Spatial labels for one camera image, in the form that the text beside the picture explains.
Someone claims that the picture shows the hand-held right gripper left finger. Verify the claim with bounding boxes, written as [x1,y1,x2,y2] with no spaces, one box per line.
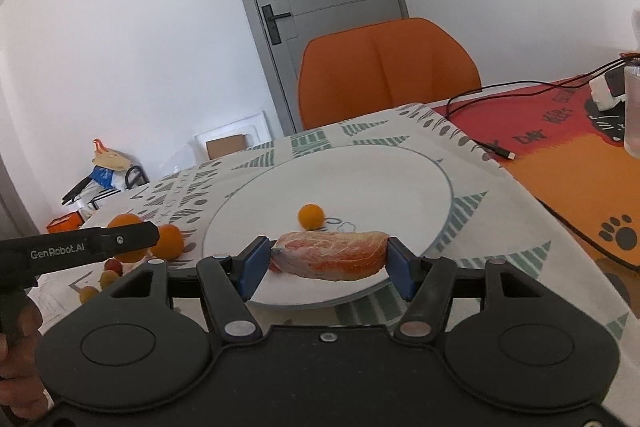
[81,235,274,348]

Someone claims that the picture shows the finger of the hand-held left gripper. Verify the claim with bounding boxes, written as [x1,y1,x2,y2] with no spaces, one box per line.
[100,221,161,258]

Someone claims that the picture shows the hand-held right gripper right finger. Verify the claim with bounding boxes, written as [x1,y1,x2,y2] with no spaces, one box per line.
[386,237,586,344]

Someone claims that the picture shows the orange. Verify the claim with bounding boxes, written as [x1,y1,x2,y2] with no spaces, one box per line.
[107,213,152,264]
[150,223,186,261]

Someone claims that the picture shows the peeled orange segment piece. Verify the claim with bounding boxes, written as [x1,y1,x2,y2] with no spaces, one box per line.
[270,230,391,281]

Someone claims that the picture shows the white plate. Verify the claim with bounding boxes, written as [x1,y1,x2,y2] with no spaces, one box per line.
[202,145,455,308]

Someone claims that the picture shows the person's left hand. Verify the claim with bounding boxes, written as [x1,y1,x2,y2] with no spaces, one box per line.
[0,294,51,423]

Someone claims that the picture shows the orange box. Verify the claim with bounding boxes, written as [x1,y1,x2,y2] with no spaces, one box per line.
[47,213,84,234]

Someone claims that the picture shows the blue and white bag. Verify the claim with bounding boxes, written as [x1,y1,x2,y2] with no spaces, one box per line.
[92,167,119,194]

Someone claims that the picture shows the black folded object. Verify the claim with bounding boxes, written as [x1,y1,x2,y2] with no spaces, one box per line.
[62,176,97,206]

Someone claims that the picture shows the brown paper bag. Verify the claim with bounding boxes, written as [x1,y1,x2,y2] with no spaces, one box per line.
[91,139,131,170]

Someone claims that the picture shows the patterned tablecloth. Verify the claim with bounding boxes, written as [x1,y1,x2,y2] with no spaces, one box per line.
[25,102,631,358]

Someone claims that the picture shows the cardboard box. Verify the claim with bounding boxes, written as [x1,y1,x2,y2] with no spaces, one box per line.
[206,134,249,160]

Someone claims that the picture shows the white foam board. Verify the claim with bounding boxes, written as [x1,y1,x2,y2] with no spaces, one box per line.
[194,111,273,162]

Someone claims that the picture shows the orange cat-print mat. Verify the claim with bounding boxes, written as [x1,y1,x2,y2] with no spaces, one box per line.
[432,79,640,272]

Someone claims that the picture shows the orange chair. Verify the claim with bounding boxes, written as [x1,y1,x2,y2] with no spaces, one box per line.
[298,18,482,131]

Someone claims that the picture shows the white charger block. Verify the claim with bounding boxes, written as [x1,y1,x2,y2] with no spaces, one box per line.
[589,67,628,112]

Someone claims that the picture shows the clear glass cup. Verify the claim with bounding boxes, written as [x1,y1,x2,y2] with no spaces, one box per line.
[622,66,640,158]

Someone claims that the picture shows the black metal frame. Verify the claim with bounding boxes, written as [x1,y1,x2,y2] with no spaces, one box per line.
[125,167,150,190]

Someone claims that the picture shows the black cable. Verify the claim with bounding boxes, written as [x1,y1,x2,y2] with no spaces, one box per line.
[445,59,631,160]

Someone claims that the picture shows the black door handle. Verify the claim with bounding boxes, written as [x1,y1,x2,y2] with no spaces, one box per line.
[262,4,292,45]

